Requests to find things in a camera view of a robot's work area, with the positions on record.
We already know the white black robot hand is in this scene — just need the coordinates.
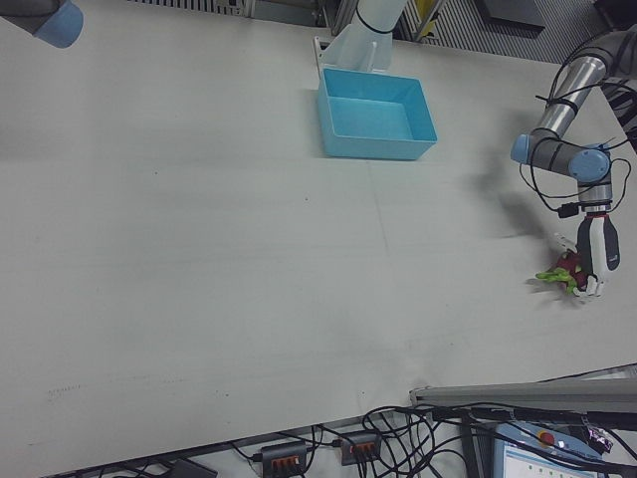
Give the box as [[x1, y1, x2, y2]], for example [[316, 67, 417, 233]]
[[553, 212, 622, 300]]

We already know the pink green dragon fruit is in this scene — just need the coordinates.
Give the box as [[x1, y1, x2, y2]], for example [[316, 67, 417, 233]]
[[534, 251, 588, 295]]

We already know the purple crumpled wrapper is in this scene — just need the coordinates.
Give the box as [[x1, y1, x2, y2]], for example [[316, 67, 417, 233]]
[[586, 426, 614, 453]]

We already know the teach pendant with red button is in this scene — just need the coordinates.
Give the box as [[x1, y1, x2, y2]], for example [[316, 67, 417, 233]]
[[490, 420, 637, 478]]

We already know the light blue plastic bin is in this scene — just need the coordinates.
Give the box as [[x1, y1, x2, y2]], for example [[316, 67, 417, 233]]
[[317, 68, 439, 162]]

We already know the grey metal box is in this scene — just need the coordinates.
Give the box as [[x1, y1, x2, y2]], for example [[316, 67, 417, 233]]
[[477, 0, 544, 32]]

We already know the white column stand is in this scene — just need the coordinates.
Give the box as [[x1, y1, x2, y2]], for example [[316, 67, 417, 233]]
[[312, 0, 407, 84]]

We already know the aluminium profile rail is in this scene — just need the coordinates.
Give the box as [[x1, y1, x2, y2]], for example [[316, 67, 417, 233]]
[[409, 365, 637, 414]]

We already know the black cable tangle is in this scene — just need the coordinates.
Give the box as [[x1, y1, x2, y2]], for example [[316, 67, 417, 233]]
[[362, 402, 494, 478]]

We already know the yellow black striped post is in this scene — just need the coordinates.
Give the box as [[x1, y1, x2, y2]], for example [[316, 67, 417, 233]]
[[416, 0, 444, 39]]

